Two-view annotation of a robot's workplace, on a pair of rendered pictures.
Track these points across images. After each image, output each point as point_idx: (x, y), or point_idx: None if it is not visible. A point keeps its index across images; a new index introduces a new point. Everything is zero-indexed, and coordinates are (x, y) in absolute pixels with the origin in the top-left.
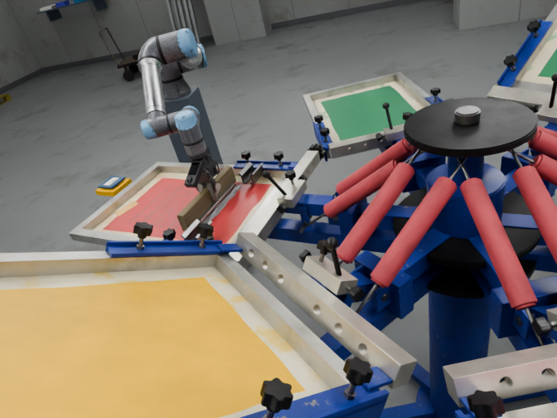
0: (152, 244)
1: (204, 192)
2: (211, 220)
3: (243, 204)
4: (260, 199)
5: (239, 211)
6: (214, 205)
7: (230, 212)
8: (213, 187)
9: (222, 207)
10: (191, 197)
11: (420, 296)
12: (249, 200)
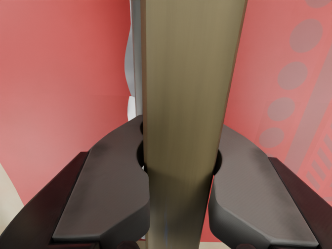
0: None
1: (157, 119)
2: (129, 0)
3: (54, 140)
4: (8, 172)
5: (34, 96)
6: (137, 88)
7: (70, 79)
8: (49, 196)
9: (134, 110)
10: (326, 161)
11: None
12: (51, 165)
